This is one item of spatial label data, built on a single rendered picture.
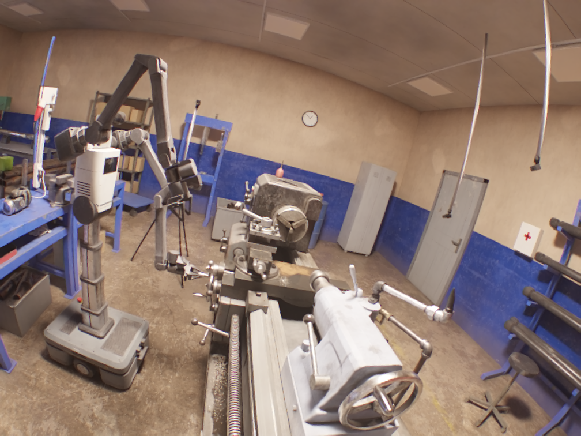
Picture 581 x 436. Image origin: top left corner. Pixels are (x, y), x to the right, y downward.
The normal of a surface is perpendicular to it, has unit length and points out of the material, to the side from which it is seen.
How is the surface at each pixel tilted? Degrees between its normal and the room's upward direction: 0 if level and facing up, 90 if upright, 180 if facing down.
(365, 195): 90
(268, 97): 90
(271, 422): 36
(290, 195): 90
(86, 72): 90
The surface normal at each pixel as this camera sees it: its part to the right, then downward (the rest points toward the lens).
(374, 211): 0.15, 0.27
